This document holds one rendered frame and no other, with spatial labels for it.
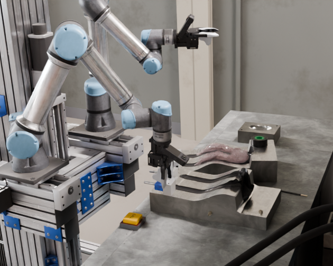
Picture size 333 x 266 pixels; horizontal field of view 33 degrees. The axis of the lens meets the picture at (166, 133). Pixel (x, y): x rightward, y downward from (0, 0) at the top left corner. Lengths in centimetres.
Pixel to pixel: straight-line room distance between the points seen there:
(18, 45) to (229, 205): 109
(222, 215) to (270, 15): 277
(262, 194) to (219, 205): 23
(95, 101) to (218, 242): 90
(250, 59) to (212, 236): 290
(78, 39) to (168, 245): 84
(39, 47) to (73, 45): 43
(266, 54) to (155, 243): 296
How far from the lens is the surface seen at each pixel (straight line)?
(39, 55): 246
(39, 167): 233
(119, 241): 225
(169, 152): 224
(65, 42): 204
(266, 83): 496
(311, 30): 475
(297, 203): 251
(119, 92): 226
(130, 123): 217
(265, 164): 264
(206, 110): 517
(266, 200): 239
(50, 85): 210
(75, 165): 258
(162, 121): 218
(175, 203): 237
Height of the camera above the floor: 197
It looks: 21 degrees down
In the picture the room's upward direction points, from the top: 3 degrees counter-clockwise
